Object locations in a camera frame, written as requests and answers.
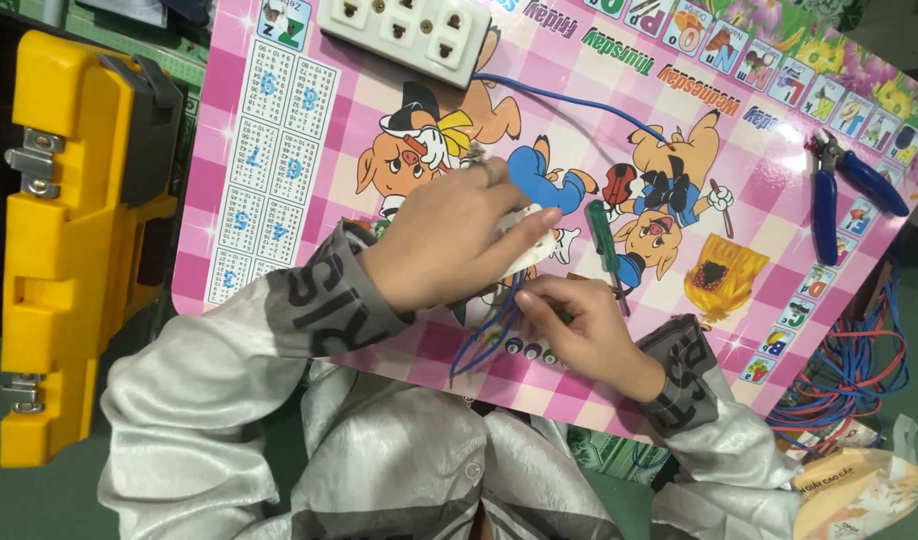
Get blue power strip cable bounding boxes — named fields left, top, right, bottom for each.
left=470, top=71, right=675, bottom=151

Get silver finger ring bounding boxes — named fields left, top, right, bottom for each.
left=465, top=142, right=499, bottom=186

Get person's right hand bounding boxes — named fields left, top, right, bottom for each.
left=514, top=273, right=668, bottom=404

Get tan paper packet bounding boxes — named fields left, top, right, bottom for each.
left=791, top=414, right=918, bottom=540

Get yellow plastic toolbox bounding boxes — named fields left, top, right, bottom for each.
left=0, top=28, right=187, bottom=470

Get heap of red blue wires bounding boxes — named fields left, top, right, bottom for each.
left=765, top=258, right=912, bottom=455

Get white wall socket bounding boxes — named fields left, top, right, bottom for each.
left=487, top=202, right=559, bottom=285

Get green handled screwdriver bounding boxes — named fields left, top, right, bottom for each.
left=585, top=198, right=633, bottom=318

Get silver satin jacket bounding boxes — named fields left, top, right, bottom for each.
left=97, top=360, right=805, bottom=540

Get pink cartoon folding table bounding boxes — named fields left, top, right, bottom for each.
left=171, top=0, right=918, bottom=442

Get blue handled pliers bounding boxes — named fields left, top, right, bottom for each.
left=804, top=127, right=911, bottom=268

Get green floral mat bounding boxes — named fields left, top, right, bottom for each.
left=567, top=425, right=675, bottom=487

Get white power strip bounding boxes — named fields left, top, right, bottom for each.
left=315, top=0, right=495, bottom=91

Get bundle of blue wires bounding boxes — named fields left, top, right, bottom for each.
left=447, top=268, right=529, bottom=388

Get person's left hand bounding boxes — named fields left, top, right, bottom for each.
left=357, top=156, right=564, bottom=317

